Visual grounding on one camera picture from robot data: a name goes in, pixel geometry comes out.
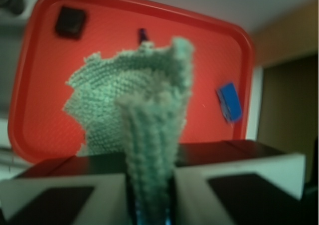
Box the dark purple twisted rope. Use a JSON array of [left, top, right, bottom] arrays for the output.
[[138, 27, 150, 45]]

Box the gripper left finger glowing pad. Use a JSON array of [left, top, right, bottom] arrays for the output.
[[0, 153, 130, 225]]

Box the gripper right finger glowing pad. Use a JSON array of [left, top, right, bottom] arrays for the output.
[[172, 140, 319, 225]]

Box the small black box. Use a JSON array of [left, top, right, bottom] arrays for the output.
[[55, 6, 87, 39]]

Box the blue sponge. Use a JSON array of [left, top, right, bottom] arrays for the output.
[[216, 82, 242, 123]]

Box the red plastic tray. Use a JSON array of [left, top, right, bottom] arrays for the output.
[[8, 0, 254, 163]]

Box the light blue knitted cloth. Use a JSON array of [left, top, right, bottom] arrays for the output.
[[63, 37, 194, 225]]

